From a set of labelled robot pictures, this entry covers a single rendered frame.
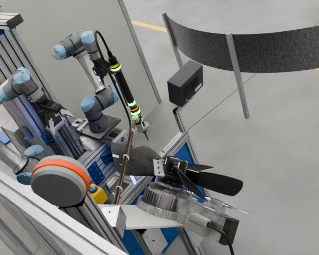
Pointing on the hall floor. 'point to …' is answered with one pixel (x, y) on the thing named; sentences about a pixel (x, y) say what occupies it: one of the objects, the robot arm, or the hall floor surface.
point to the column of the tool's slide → (93, 220)
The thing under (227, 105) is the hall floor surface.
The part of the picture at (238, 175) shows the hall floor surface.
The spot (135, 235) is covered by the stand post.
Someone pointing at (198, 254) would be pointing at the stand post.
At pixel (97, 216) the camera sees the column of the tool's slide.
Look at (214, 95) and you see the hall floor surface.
